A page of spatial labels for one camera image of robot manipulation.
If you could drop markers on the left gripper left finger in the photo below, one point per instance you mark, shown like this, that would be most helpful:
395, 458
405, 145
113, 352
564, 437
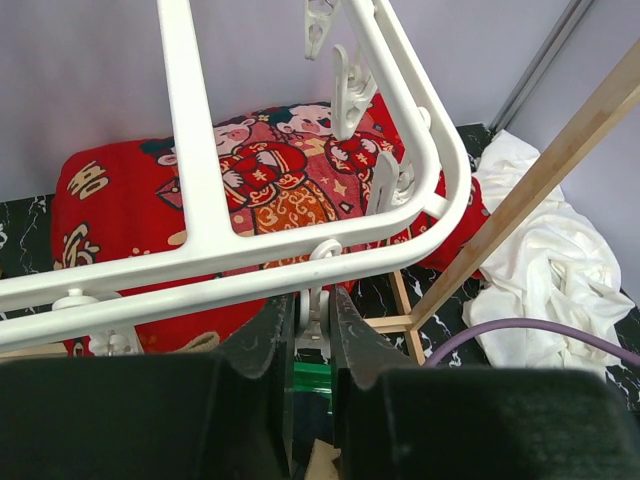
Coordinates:
150, 410

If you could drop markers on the green plastic basket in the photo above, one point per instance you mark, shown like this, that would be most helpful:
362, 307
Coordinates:
313, 378

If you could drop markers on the beige argyle sock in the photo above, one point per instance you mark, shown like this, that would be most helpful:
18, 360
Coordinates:
205, 345

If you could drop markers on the white plastic clip hanger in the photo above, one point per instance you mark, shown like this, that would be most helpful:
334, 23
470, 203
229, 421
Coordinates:
414, 204

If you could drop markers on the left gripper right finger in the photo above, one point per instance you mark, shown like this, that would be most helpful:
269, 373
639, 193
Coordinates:
395, 419

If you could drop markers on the wooden clothes rack frame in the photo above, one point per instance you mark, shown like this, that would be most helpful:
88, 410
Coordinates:
612, 100

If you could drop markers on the white crumpled cloth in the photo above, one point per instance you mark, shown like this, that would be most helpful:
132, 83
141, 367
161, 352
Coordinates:
555, 266

